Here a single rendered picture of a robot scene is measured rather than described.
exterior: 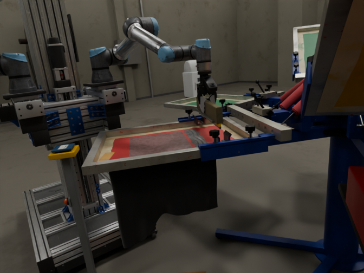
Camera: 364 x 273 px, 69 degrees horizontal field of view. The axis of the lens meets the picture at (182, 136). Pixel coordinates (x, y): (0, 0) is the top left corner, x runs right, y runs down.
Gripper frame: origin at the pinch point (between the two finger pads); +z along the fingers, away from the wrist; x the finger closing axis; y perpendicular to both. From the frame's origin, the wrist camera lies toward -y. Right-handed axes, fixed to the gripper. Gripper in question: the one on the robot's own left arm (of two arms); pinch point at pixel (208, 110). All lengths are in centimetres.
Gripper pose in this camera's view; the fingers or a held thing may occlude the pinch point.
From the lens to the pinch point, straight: 139.7
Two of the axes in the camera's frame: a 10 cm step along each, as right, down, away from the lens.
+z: 0.9, 9.6, 2.8
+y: -1.7, -2.6, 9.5
